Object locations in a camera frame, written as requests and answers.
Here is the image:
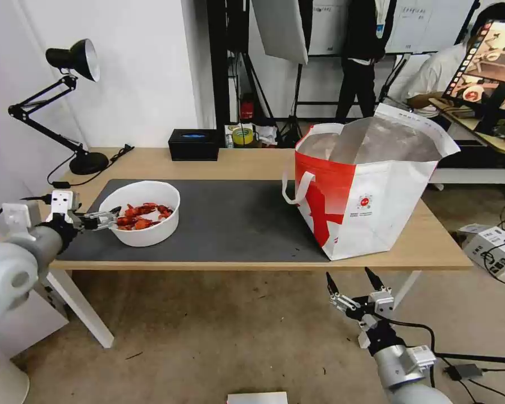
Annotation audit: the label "white round takeout bowl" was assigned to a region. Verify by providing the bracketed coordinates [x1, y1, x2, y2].
[98, 180, 181, 248]

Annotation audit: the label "yellow tape roll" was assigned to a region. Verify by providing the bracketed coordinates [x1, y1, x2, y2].
[232, 126, 256, 146]

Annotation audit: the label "red fire extinguisher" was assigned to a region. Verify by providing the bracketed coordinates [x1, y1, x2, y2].
[240, 92, 258, 123]

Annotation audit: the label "dark grey table mat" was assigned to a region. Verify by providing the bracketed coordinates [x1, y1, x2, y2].
[60, 179, 334, 264]

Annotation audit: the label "black lamp power cable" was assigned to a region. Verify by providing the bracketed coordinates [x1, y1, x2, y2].
[47, 144, 136, 189]

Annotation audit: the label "black tissue box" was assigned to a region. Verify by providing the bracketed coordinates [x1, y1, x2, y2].
[168, 128, 219, 162]

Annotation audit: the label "white photo reflector panel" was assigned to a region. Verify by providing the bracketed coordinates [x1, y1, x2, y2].
[251, 0, 311, 66]

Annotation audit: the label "wooden side desk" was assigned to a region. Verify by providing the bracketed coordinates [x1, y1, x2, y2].
[428, 97, 505, 155]

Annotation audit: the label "standing person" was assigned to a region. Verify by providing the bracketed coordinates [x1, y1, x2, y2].
[334, 0, 399, 125]

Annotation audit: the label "red crayfish shells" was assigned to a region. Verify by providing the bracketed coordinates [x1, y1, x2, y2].
[116, 203, 174, 231]

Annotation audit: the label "seated person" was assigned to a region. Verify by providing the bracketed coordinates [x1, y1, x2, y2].
[405, 2, 505, 123]

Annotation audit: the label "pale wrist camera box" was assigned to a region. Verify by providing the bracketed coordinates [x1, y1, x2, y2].
[50, 190, 80, 216]
[369, 289, 396, 316]

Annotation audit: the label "white and red takeout bag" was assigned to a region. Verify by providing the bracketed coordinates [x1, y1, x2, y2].
[281, 102, 462, 262]

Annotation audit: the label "whiteboard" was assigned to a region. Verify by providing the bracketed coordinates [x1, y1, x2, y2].
[309, 0, 481, 57]

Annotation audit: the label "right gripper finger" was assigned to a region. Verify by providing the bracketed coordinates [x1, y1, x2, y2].
[325, 272, 357, 315]
[364, 267, 392, 293]

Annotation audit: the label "black power adapter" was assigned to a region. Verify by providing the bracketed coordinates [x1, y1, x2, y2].
[443, 363, 485, 383]

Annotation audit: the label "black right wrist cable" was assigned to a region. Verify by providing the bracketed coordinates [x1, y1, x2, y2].
[386, 319, 438, 390]

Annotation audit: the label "black light stand tripod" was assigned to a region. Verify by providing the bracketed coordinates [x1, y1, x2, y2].
[275, 50, 309, 148]

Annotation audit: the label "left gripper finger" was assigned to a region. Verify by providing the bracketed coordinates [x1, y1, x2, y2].
[82, 205, 123, 223]
[84, 219, 118, 233]

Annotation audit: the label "white cardboard box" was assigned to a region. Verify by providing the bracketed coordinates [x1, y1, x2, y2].
[458, 224, 505, 279]

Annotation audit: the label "computer monitor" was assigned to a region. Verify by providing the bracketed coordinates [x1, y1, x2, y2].
[441, 18, 505, 115]

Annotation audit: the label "black desk lamp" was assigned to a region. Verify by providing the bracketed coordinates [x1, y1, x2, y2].
[7, 38, 111, 176]

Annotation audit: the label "wooden table with white legs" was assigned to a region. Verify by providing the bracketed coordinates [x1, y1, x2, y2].
[45, 146, 475, 349]

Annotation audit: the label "white robot front shell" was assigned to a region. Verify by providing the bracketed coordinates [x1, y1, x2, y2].
[227, 392, 288, 404]

